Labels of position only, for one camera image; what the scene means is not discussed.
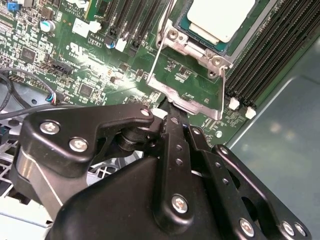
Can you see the CPU with silver top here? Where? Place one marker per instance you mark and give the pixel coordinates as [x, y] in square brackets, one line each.
[220, 17]

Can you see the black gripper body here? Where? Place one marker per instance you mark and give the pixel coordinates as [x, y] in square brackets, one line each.
[112, 212]

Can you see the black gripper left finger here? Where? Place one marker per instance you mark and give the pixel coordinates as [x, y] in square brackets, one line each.
[62, 136]

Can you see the metal socket cover frame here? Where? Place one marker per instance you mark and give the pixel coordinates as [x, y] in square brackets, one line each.
[162, 88]

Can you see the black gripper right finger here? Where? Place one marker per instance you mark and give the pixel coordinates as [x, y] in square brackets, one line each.
[221, 172]

